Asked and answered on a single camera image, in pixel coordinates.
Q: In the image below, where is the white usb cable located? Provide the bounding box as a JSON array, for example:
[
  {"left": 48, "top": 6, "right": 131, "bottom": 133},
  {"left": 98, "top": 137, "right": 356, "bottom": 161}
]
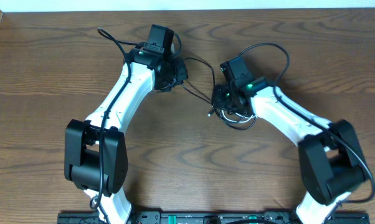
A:
[{"left": 221, "top": 109, "right": 257, "bottom": 124}]

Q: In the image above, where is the black usb cable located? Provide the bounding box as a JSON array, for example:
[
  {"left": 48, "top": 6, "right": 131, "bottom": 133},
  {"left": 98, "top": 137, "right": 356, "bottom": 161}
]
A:
[{"left": 180, "top": 57, "right": 257, "bottom": 131}]

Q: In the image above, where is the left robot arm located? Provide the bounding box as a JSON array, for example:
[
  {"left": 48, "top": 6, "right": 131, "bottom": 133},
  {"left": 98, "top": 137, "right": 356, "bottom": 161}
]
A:
[{"left": 64, "top": 24, "right": 188, "bottom": 223}]

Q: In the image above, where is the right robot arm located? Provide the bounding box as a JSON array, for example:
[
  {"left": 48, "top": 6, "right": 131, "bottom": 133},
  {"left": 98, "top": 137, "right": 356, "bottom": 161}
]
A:
[{"left": 212, "top": 57, "right": 370, "bottom": 223}]

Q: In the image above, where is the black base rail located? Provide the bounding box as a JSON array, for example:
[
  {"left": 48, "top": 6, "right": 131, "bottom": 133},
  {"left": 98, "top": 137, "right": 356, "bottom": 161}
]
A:
[{"left": 57, "top": 211, "right": 370, "bottom": 224}]

